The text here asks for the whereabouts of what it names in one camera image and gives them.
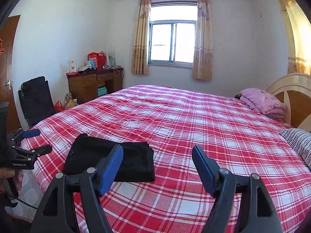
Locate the red gift bag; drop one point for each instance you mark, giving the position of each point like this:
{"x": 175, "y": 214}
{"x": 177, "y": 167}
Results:
{"x": 99, "y": 59}

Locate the striped pillow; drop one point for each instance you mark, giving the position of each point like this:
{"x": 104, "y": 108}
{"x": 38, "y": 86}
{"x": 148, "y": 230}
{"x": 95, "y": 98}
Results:
{"x": 300, "y": 141}

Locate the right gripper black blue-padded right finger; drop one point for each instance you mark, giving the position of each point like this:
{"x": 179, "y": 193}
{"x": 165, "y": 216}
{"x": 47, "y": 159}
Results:
{"x": 257, "y": 212}

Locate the yellow side curtain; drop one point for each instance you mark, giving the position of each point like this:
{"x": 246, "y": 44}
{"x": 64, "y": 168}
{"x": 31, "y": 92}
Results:
{"x": 298, "y": 35}

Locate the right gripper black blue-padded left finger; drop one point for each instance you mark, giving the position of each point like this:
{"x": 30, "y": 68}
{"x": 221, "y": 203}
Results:
{"x": 56, "y": 212}

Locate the brown wooden desk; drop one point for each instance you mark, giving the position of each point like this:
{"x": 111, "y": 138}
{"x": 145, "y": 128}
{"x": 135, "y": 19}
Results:
{"x": 88, "y": 86}

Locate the brown wooden door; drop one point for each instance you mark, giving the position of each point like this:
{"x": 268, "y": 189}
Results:
{"x": 7, "y": 41}

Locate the dark sleeve forearm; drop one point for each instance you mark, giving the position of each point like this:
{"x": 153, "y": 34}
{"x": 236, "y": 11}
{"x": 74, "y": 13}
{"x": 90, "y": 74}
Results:
{"x": 11, "y": 223}

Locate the red white plaid bedsheet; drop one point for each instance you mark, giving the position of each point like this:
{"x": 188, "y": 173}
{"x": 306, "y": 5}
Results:
{"x": 172, "y": 122}

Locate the pink folded blanket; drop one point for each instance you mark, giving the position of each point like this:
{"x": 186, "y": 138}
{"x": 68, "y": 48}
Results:
{"x": 263, "y": 102}

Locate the window with grey frame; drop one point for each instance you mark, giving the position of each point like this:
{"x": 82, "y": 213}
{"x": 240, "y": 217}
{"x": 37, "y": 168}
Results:
{"x": 172, "y": 32}

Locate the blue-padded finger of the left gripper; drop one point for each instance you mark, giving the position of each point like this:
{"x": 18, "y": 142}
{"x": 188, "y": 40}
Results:
{"x": 31, "y": 133}

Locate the black folding chair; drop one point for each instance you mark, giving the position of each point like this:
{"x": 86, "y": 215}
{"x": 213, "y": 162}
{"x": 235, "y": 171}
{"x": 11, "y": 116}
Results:
{"x": 36, "y": 100}

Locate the beige curtain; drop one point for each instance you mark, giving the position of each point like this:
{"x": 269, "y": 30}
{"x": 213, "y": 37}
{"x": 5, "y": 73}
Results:
{"x": 202, "y": 60}
{"x": 139, "y": 54}

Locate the cream wooden headboard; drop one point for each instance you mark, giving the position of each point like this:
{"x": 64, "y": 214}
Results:
{"x": 294, "y": 91}

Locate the right beige curtain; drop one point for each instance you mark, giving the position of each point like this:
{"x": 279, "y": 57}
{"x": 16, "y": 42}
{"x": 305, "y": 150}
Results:
{"x": 202, "y": 60}

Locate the left beige curtain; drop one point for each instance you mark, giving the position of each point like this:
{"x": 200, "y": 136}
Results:
{"x": 139, "y": 54}

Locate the person's left hand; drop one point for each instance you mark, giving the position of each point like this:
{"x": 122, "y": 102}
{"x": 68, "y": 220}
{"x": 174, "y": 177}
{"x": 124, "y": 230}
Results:
{"x": 16, "y": 175}

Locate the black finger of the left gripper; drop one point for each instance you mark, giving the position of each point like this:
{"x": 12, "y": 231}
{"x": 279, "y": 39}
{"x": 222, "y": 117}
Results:
{"x": 39, "y": 151}

